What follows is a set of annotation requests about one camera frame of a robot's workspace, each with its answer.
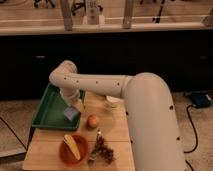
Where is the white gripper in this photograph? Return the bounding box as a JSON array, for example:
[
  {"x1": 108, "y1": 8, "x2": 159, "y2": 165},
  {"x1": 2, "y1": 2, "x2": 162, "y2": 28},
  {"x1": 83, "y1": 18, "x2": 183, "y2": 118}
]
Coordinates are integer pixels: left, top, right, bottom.
[{"x1": 60, "y1": 88, "x2": 80, "y2": 106}]

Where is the blue grey sponge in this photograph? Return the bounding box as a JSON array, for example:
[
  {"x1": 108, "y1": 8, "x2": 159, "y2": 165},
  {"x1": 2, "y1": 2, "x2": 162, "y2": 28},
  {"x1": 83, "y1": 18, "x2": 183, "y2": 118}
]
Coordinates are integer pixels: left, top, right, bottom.
[{"x1": 64, "y1": 107, "x2": 80, "y2": 121}]

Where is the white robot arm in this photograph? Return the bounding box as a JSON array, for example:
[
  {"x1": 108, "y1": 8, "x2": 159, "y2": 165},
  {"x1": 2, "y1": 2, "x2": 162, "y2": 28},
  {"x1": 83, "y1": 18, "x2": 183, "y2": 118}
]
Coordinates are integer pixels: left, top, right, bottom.
[{"x1": 49, "y1": 60, "x2": 186, "y2": 171}]

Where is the green plastic tray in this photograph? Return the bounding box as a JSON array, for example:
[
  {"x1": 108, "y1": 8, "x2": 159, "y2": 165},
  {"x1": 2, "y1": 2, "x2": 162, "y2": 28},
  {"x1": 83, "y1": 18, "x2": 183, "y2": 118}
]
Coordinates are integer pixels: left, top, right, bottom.
[{"x1": 32, "y1": 84, "x2": 80, "y2": 131}]

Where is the orange fruit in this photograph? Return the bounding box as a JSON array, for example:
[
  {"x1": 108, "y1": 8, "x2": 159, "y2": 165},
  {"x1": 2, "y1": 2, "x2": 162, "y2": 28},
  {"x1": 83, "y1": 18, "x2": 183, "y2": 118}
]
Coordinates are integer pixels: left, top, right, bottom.
[{"x1": 87, "y1": 115, "x2": 99, "y2": 129}]

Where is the white small cup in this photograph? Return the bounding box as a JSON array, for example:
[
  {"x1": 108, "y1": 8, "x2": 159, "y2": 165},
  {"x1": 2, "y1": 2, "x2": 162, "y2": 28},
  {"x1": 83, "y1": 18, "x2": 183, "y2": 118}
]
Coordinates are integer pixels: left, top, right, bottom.
[{"x1": 105, "y1": 96, "x2": 120, "y2": 108}]

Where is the red bowl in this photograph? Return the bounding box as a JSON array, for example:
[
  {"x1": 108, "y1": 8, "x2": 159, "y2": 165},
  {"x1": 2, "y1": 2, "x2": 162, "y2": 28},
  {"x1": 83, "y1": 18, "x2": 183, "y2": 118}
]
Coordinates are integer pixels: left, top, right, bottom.
[{"x1": 59, "y1": 134, "x2": 89, "y2": 167}]

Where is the yellow corn cob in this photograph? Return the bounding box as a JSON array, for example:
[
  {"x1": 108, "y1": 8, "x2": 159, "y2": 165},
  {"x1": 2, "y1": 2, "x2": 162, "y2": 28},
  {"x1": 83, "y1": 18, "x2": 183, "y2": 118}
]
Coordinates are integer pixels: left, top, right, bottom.
[{"x1": 64, "y1": 134, "x2": 81, "y2": 160}]

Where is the wooden table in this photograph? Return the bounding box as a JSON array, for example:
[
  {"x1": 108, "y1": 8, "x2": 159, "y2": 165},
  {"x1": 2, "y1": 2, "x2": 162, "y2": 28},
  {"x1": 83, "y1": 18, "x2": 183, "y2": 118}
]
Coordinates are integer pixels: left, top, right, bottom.
[{"x1": 22, "y1": 92, "x2": 135, "y2": 171}]

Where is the dark grape bunch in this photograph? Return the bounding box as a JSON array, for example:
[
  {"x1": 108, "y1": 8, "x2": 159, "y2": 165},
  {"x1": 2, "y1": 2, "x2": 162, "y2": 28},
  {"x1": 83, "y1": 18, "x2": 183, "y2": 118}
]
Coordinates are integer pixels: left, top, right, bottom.
[{"x1": 97, "y1": 137, "x2": 114, "y2": 164}]

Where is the blue black floor device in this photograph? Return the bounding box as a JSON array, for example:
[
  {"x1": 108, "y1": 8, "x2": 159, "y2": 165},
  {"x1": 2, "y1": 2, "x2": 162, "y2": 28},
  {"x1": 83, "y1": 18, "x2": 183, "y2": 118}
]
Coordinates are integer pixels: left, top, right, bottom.
[{"x1": 189, "y1": 92, "x2": 212, "y2": 108}]

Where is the black floor cable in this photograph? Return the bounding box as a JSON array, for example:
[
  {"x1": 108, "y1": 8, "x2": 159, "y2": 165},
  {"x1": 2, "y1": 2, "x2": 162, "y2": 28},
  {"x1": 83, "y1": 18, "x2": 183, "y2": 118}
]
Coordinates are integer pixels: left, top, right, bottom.
[{"x1": 183, "y1": 104, "x2": 199, "y2": 155}]

